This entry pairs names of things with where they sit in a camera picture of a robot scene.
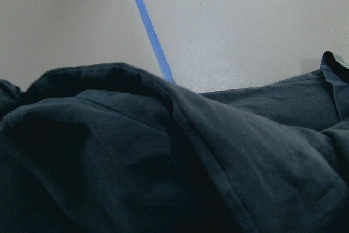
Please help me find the black printed t-shirt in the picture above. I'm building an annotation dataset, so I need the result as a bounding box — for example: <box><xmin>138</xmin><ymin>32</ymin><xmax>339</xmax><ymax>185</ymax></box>
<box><xmin>1</xmin><ymin>52</ymin><xmax>348</xmax><ymax>232</ymax></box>

